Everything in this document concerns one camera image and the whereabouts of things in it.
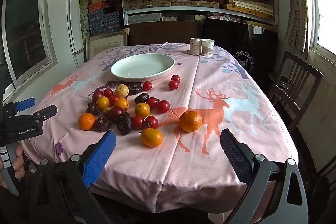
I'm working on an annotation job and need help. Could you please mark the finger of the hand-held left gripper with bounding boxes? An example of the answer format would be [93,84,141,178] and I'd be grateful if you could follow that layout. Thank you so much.
[3,97,36,117]
[16,105,58,123]

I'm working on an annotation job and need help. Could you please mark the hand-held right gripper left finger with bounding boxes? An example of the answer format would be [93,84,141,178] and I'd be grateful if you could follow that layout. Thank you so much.
[29,130,117,224]

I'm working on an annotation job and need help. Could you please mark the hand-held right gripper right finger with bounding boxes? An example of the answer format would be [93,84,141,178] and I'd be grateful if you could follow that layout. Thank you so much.
[220,128,309,224]

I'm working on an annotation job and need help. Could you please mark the dark wrinkled passion fruit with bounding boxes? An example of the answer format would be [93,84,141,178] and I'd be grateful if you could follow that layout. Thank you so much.
[128,83,143,95]
[94,117,112,133]
[134,92,150,104]
[117,112,133,136]
[87,102,99,116]

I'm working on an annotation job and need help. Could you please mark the large tangerine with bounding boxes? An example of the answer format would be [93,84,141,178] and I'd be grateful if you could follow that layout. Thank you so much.
[178,110,203,133]
[78,113,96,131]

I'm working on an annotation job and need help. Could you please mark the small smooth orange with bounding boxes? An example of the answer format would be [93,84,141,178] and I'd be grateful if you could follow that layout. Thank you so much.
[96,96,110,110]
[114,97,130,110]
[140,128,163,148]
[134,102,151,118]

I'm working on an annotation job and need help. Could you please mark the white plate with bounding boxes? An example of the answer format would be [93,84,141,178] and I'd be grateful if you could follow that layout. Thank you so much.
[110,53,175,83]

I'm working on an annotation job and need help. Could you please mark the person's left hand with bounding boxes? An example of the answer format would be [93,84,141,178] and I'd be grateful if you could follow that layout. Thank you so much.
[12,143,25,179]

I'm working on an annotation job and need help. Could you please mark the pink deer print tablecloth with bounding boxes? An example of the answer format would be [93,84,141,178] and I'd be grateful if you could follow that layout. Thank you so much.
[20,42,300,214]

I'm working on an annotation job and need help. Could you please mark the pale yellow fruit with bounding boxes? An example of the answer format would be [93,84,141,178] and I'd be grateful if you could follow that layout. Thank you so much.
[115,84,130,98]

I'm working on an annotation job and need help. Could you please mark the white framed window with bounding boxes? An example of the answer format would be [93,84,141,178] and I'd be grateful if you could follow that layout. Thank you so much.
[1,0,58,89]

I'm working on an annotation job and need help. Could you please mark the white leaning boards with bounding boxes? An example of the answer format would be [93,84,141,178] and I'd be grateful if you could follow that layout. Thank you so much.
[66,0,87,67]

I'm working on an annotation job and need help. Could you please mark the green marbled board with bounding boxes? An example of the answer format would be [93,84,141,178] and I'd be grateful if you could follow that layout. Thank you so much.
[79,0,91,38]

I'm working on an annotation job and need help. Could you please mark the stack of blue patterned boxes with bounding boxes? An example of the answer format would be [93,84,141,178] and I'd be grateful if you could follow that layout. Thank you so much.
[87,1,124,36]

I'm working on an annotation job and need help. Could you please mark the white paper cup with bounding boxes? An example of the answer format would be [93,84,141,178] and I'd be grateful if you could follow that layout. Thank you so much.
[201,38,215,57]

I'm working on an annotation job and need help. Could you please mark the dark wooden chair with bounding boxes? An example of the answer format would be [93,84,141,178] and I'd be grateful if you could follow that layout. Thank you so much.
[268,50,323,135]

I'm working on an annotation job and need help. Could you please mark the white drink can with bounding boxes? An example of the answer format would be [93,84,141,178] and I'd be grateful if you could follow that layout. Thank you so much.
[189,37,202,56]

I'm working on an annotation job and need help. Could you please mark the black panel with round pattern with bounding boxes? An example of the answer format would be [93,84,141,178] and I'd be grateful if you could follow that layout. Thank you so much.
[203,18,279,85]

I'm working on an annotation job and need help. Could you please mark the dark brown wooden board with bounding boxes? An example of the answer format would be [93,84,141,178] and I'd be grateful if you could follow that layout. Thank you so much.
[123,21,205,46]

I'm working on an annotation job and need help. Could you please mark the pink cloth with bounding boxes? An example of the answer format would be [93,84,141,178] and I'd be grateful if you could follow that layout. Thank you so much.
[203,13,243,22]

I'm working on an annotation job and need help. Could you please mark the bamboo blind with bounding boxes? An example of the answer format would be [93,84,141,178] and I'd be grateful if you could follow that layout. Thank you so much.
[285,0,310,54]

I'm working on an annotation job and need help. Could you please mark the bright window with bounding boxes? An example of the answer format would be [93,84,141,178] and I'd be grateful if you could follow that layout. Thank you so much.
[304,0,336,62]

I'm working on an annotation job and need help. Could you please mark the wooden picture frame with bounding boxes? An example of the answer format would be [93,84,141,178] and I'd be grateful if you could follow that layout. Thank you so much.
[86,28,130,62]

